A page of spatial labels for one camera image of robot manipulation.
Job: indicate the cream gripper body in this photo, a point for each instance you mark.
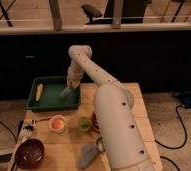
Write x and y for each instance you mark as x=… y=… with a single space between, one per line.
x=74 y=77

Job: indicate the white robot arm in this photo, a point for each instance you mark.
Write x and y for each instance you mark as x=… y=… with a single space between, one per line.
x=113 y=104

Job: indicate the green plastic tray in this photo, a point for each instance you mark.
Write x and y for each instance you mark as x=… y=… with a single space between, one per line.
x=50 y=99

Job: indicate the yellow corn cob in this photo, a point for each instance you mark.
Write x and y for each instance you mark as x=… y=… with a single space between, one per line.
x=39 y=91

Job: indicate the small green cup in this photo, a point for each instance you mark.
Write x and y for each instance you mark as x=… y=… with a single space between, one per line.
x=84 y=124

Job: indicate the white cup with orange inside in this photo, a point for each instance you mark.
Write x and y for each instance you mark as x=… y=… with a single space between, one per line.
x=57 y=124

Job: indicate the red bowl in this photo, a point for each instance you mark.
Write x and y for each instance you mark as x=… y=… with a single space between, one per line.
x=94 y=123

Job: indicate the wooden table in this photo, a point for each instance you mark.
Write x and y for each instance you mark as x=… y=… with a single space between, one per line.
x=62 y=151

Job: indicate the black and white brush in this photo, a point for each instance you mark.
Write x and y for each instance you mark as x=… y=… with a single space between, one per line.
x=26 y=133

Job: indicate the metal measuring cup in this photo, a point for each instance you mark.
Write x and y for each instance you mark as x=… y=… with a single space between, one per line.
x=99 y=145

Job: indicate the grey cloth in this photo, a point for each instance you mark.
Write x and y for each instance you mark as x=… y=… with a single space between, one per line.
x=88 y=154

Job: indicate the dark brown bowl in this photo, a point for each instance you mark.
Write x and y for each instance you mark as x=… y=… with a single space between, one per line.
x=30 y=154

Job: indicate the dark blue power box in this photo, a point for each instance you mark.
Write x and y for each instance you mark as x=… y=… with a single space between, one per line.
x=185 y=99

